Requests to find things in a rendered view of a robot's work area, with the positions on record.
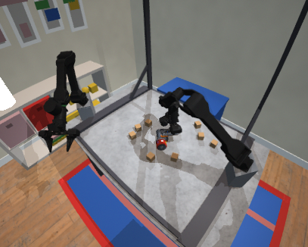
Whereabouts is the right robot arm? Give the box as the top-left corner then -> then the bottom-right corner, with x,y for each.
43,51 -> 89,132

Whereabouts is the small tan block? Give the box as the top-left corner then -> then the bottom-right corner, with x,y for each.
194,121 -> 201,129
146,152 -> 155,162
129,131 -> 136,140
198,132 -> 204,140
210,139 -> 218,148
170,152 -> 179,162
145,119 -> 152,127
135,123 -> 142,132

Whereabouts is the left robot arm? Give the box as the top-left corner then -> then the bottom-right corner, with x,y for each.
159,87 -> 254,173

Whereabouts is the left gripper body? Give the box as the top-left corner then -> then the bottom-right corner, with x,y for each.
165,112 -> 182,134

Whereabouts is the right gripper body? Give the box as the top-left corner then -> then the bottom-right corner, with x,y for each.
39,117 -> 80,137

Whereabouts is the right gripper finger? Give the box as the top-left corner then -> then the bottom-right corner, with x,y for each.
66,135 -> 76,152
42,136 -> 53,152

